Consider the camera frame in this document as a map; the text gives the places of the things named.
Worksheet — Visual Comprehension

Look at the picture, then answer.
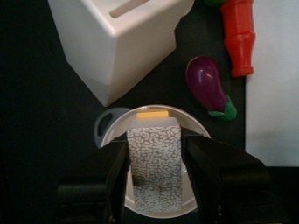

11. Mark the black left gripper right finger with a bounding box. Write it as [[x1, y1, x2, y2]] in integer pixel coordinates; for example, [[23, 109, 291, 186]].
[[182, 127, 291, 224]]

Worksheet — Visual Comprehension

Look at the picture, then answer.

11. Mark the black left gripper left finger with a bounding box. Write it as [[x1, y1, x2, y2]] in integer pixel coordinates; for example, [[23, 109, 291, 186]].
[[54, 139, 132, 224]]

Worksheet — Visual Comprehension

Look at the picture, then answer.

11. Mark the egg sushi toy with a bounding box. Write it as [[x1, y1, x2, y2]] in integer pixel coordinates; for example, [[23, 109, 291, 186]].
[[126, 109, 184, 213]]

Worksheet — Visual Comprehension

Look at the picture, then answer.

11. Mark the white bowl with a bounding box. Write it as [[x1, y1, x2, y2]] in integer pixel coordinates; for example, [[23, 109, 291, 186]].
[[92, 104, 213, 220]]

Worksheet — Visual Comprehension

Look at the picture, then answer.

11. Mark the purple toy eggplant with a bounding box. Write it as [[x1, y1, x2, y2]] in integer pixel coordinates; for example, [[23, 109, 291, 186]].
[[184, 55, 239, 122]]

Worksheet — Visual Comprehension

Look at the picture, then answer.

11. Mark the white knife block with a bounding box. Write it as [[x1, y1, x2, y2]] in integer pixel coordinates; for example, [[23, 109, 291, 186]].
[[47, 0, 195, 108]]

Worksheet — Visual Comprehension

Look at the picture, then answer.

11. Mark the orange toy carrot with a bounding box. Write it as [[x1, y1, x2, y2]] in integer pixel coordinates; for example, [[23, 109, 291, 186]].
[[219, 0, 258, 78]]

